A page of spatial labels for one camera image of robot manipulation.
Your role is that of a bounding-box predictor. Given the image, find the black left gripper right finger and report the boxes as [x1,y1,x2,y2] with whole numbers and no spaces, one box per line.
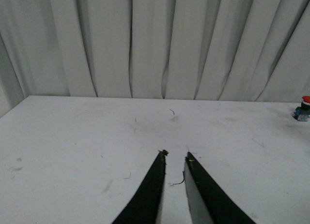
[184,152,254,224]

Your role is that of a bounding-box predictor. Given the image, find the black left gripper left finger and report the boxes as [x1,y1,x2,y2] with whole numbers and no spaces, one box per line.
[113,149,169,224]

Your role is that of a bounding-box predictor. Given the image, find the white pleated curtain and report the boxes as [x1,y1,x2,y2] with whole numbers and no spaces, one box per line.
[0,0,310,115]

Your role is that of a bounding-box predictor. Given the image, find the thin black wire scrap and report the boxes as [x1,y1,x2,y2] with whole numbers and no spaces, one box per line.
[169,171,185,186]

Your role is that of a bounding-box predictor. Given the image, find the red push button switch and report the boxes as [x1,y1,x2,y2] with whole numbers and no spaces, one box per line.
[293,96,310,121]

